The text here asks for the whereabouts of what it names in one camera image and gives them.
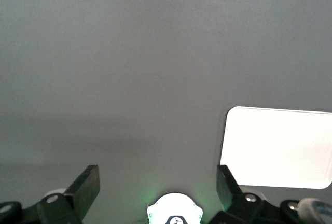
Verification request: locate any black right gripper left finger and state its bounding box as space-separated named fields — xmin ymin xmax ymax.
xmin=37 ymin=164 xmax=101 ymax=224

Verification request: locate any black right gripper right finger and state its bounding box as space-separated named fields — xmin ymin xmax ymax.
xmin=207 ymin=164 xmax=281 ymax=224

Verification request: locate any beige rectangular plastic tray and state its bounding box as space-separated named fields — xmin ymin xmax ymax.
xmin=219 ymin=106 xmax=332 ymax=190

